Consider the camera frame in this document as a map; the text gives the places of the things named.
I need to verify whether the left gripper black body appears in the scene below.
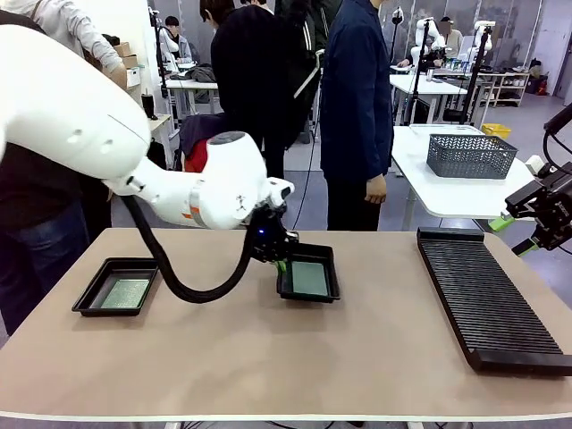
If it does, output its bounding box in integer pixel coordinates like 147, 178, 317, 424
250, 207, 299, 264

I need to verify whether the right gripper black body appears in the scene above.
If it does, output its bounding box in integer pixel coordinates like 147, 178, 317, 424
534, 172, 572, 251

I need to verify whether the green perforated circuit board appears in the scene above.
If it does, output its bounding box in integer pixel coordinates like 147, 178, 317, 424
290, 261, 331, 296
98, 279, 151, 309

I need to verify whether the black plastic ESD tray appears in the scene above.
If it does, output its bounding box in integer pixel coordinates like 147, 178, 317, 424
275, 243, 341, 304
71, 257, 161, 318

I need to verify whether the navy sleeved right forearm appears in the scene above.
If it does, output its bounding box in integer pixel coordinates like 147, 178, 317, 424
366, 102, 395, 179

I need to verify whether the navy coat person right hand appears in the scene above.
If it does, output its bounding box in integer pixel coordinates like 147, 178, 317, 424
365, 173, 388, 206

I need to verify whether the grey hoodie person hand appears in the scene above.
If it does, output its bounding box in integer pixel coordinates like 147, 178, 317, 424
109, 62, 128, 88

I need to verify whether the grey plastic lattice basket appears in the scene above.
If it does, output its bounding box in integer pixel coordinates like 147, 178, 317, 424
426, 133, 519, 181

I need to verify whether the white side table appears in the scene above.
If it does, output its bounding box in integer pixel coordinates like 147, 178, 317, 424
389, 125, 544, 231

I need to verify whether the black slotted board rack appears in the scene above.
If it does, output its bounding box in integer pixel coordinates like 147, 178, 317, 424
416, 226, 572, 376

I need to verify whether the yellow plastic bin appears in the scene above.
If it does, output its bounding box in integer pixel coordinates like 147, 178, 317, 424
481, 122, 512, 140

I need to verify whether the orange cloth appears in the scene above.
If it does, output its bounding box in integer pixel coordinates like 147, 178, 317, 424
184, 138, 210, 174

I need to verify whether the wooden storage shelf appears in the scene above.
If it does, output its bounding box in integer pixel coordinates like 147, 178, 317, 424
489, 71, 532, 107

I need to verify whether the black tripod stand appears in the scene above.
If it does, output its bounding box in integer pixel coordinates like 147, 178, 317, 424
459, 26, 492, 126
408, 17, 433, 122
154, 11, 170, 99

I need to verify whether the dark green striped jacket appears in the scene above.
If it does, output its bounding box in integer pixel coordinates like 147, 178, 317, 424
177, 114, 227, 173

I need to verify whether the black backpack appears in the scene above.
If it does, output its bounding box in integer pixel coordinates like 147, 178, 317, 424
146, 138, 167, 171

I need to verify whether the white background work table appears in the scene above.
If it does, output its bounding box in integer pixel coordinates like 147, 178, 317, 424
389, 73, 468, 125
164, 73, 220, 117

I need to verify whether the small wood top table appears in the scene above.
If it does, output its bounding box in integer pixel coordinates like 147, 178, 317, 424
147, 114, 174, 171

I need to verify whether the person in navy coat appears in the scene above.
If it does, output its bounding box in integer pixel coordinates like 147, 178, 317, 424
319, 0, 395, 232

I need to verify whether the person in black jacket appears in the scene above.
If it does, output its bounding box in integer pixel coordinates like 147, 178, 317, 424
199, 0, 314, 180

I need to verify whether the background person black cap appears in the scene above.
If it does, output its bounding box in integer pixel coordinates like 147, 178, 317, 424
437, 16, 465, 59

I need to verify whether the grey clothing heap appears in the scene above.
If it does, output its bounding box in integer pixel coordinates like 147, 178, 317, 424
185, 65, 218, 82

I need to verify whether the seated dark haired person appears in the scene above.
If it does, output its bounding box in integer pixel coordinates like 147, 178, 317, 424
163, 15, 194, 63

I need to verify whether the person in blue jeans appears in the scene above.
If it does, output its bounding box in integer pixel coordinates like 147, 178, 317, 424
0, 8, 113, 336

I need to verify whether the person in grey hoodie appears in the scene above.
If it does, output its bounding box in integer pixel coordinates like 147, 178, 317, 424
13, 0, 129, 88

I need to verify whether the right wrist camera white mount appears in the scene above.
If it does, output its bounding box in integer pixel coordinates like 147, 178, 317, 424
525, 155, 556, 181

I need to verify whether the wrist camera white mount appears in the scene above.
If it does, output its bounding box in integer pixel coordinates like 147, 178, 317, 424
266, 177, 296, 211
525, 155, 556, 181

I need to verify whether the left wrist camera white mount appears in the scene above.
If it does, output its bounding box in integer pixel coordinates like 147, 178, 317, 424
266, 177, 296, 211

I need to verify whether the left arm black cable sleeve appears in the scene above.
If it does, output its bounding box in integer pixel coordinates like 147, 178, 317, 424
122, 196, 259, 305

